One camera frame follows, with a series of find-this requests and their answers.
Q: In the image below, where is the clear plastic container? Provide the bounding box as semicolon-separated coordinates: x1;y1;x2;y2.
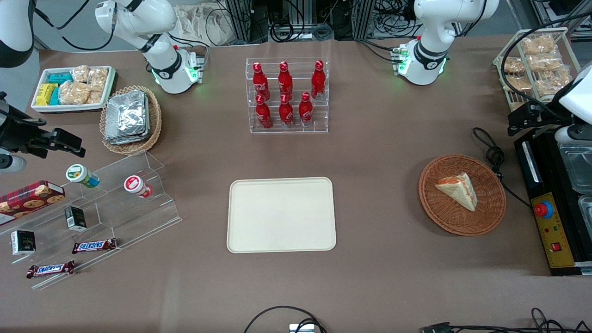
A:
578;194;592;227
557;141;592;194

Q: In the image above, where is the light oval wicker basket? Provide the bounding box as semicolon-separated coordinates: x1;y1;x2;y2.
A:
99;86;162;155

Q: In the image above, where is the round brown wicker basket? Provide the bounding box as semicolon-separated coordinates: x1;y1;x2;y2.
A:
419;154;507;237

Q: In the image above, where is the black knotted power cable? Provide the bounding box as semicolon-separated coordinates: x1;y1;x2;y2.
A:
472;127;532;209

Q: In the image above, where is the black cable with plug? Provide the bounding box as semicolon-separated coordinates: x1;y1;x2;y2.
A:
421;308;592;333

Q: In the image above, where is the clear bag of pastries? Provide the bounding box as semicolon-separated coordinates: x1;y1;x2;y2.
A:
521;36;556;55
502;75;532;92
536;69;573;96
503;56;525;74
529;55;562;72

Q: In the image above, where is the black appliance with yellow panel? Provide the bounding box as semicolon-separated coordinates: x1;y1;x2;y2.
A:
514;129;592;277

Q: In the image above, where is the beige plastic tray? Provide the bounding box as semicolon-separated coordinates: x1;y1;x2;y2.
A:
227;177;337;253

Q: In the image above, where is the black looped cable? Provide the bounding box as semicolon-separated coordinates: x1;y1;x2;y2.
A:
244;305;327;333

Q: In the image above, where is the Snickers chocolate bar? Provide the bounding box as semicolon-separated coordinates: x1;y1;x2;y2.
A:
72;238;117;254
26;260;75;279

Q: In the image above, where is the clear acrylic bottle rack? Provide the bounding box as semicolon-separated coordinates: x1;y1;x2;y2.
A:
246;57;330;135

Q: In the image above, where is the clear acrylic stepped shelf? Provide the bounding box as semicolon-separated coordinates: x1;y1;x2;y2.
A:
0;150;182;290

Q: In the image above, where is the cup with red lid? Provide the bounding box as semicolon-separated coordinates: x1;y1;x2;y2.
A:
123;175;153;198

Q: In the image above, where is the triangular sandwich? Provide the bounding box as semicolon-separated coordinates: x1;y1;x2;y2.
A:
435;172;478;212

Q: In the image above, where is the small black carton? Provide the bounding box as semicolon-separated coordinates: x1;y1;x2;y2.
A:
11;230;36;256
64;206;87;232

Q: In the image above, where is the red cola bottle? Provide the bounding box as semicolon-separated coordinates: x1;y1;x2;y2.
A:
279;94;294;129
255;95;272;129
311;60;327;100
278;61;294;99
252;62;271;100
299;92;314;127

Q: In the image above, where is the cup with green lid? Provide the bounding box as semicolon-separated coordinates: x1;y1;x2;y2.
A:
66;164;100;188

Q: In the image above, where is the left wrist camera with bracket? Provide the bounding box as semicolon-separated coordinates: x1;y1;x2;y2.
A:
554;124;592;145

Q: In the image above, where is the white wire rack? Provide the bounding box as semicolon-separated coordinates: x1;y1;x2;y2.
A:
493;28;584;112

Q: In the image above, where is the beige cloth bag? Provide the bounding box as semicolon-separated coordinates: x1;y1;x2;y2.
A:
173;4;236;47

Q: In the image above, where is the yellow snack packet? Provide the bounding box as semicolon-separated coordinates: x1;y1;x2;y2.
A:
36;83;58;106

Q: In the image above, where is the stack of silver foil packs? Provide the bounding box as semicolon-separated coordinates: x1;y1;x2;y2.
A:
104;90;151;145

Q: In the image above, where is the red tartan cookie box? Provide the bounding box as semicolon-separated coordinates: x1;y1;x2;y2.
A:
0;180;66;226

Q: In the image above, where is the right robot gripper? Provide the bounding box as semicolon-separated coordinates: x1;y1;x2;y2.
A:
0;94;87;158

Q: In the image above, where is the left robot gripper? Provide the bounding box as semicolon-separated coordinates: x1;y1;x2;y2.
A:
507;103;577;137

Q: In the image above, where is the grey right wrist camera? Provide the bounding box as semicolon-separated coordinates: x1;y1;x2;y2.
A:
0;154;27;173

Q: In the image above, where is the white rectangular snack bin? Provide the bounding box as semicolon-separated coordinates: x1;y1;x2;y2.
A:
31;66;116;114

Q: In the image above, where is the aluminium frame post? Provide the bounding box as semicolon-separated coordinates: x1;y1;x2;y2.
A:
224;0;270;44
351;0;376;40

